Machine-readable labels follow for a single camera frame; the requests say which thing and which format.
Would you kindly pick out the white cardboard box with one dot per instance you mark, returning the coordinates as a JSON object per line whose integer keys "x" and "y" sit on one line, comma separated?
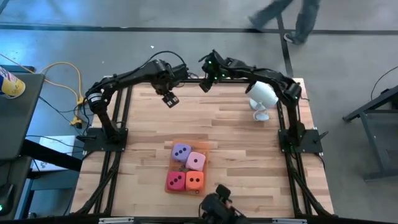
{"x": 59, "y": 144}

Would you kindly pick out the white camera on stand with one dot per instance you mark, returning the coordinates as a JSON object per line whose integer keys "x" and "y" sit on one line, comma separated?
{"x": 262, "y": 95}

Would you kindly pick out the person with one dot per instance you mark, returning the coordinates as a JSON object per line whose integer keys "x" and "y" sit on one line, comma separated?
{"x": 228, "y": 203}
{"x": 306, "y": 21}

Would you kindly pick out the black side table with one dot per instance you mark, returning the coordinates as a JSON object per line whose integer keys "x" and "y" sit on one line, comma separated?
{"x": 21, "y": 124}

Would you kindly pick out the black equipment stand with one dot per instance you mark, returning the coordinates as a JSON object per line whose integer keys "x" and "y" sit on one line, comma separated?
{"x": 53, "y": 155}

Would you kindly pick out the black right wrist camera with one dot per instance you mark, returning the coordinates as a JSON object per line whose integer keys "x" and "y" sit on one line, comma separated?
{"x": 205, "y": 86}

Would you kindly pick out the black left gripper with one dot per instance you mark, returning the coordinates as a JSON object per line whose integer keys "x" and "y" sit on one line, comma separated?
{"x": 166, "y": 77}

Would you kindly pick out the black metal workbench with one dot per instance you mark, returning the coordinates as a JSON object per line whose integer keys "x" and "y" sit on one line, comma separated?
{"x": 373, "y": 137}

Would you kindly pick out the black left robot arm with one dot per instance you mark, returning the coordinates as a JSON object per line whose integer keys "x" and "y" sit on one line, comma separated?
{"x": 130, "y": 74}

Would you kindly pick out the silver aluminium bracket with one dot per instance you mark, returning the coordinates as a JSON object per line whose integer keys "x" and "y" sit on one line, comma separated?
{"x": 289, "y": 221}
{"x": 115, "y": 220}

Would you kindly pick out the black aluminium table frame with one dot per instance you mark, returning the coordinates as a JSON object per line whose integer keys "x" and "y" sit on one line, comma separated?
{"x": 280, "y": 124}

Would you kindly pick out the large orange foam die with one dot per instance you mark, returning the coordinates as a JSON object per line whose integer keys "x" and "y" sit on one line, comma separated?
{"x": 199, "y": 186}

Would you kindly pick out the yellow wipes canister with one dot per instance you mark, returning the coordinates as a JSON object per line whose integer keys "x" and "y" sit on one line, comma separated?
{"x": 11, "y": 85}

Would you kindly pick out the large pink foam die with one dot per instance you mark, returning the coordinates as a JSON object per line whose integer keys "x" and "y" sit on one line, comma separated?
{"x": 200, "y": 166}

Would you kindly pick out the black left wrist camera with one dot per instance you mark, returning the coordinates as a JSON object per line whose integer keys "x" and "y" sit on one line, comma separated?
{"x": 170, "y": 99}

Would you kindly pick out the large red foam die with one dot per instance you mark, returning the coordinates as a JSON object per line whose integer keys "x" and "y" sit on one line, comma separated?
{"x": 171, "y": 186}

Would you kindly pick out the large purple foam die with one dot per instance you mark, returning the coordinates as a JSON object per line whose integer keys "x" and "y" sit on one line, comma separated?
{"x": 177, "y": 157}

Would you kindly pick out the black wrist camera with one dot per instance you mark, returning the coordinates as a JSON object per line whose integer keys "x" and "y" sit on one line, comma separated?
{"x": 205, "y": 86}
{"x": 170, "y": 99}

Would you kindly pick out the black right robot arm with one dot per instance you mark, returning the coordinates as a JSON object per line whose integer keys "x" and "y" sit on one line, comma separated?
{"x": 267, "y": 76}

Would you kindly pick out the thin wooden board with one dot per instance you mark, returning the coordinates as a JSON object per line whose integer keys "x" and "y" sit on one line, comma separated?
{"x": 199, "y": 147}

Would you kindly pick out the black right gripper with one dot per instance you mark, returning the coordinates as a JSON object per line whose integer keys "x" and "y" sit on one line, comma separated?
{"x": 214, "y": 68}

